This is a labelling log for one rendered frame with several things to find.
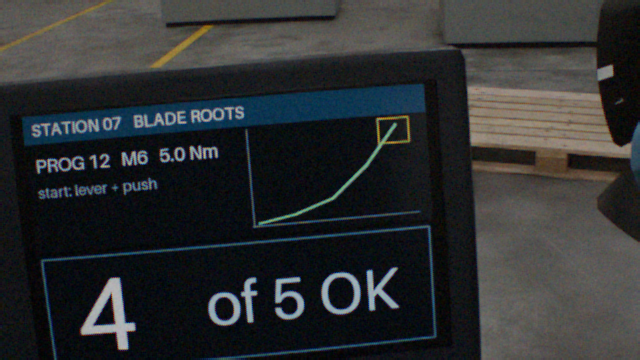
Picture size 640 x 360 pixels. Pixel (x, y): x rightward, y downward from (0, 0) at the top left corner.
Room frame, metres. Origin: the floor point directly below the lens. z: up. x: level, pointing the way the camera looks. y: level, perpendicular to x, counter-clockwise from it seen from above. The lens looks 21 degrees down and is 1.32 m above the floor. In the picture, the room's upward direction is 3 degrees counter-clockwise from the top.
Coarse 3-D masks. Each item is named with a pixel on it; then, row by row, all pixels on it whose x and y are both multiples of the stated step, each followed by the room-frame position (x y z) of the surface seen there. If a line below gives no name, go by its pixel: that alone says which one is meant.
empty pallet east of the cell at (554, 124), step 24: (480, 96) 4.25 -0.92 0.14; (504, 96) 4.23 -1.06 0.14; (528, 96) 4.20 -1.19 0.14; (552, 96) 4.18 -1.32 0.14; (576, 96) 4.16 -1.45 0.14; (480, 120) 3.80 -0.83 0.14; (504, 120) 3.78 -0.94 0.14; (528, 120) 3.78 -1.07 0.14; (552, 120) 3.74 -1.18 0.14; (576, 120) 3.71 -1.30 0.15; (600, 120) 3.70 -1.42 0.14; (480, 144) 3.45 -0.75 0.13; (504, 144) 3.41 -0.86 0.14; (528, 144) 3.39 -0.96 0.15; (552, 144) 3.37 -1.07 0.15; (576, 144) 3.35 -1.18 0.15; (600, 144) 3.33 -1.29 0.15; (480, 168) 3.46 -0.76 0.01; (504, 168) 3.42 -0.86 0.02; (528, 168) 3.40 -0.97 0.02; (552, 168) 3.32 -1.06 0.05
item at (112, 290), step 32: (64, 256) 0.28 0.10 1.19; (96, 256) 0.28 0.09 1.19; (128, 256) 0.28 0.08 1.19; (160, 256) 0.28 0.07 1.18; (64, 288) 0.28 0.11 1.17; (96, 288) 0.28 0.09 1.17; (128, 288) 0.28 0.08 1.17; (160, 288) 0.28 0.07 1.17; (64, 320) 0.27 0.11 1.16; (96, 320) 0.27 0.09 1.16; (128, 320) 0.27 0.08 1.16; (160, 320) 0.28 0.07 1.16; (64, 352) 0.27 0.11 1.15; (96, 352) 0.27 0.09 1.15; (128, 352) 0.27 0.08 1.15; (160, 352) 0.27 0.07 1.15
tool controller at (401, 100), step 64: (192, 64) 0.31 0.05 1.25; (256, 64) 0.31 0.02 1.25; (320, 64) 0.31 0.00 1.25; (384, 64) 0.31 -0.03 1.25; (448, 64) 0.31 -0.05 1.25; (0, 128) 0.29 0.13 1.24; (64, 128) 0.29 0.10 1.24; (128, 128) 0.30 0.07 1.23; (192, 128) 0.30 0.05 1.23; (256, 128) 0.30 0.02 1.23; (320, 128) 0.30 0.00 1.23; (384, 128) 0.30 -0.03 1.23; (448, 128) 0.30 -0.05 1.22; (0, 192) 0.29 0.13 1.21; (64, 192) 0.29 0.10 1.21; (128, 192) 0.29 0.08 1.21; (192, 192) 0.29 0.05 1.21; (256, 192) 0.29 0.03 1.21; (320, 192) 0.29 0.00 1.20; (384, 192) 0.29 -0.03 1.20; (448, 192) 0.30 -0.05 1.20; (0, 256) 0.28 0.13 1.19; (192, 256) 0.28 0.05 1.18; (256, 256) 0.29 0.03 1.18; (320, 256) 0.29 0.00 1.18; (384, 256) 0.29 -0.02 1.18; (448, 256) 0.29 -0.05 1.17; (0, 320) 0.27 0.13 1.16; (192, 320) 0.28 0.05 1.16; (256, 320) 0.28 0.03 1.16; (320, 320) 0.28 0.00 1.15; (384, 320) 0.28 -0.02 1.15; (448, 320) 0.28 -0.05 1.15
